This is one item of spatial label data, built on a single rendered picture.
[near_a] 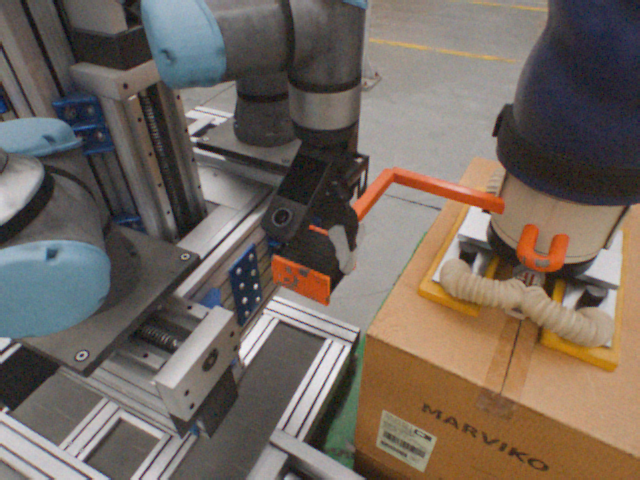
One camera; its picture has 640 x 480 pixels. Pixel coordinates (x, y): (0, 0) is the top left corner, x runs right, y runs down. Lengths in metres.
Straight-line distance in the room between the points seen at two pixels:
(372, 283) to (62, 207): 1.71
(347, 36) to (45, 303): 0.35
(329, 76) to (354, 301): 1.59
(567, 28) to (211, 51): 0.39
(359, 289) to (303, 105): 1.61
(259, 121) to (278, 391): 0.89
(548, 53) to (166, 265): 0.57
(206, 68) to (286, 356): 1.25
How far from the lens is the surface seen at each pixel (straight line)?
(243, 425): 1.44
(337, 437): 1.63
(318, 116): 0.45
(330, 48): 0.43
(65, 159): 0.56
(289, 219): 0.46
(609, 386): 0.74
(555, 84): 0.61
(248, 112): 0.92
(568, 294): 0.80
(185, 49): 0.38
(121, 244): 0.65
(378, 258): 2.16
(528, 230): 0.70
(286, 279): 0.58
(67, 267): 0.42
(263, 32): 0.40
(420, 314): 0.72
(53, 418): 1.64
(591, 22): 0.58
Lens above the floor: 1.49
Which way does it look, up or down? 43 degrees down
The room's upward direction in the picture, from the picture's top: straight up
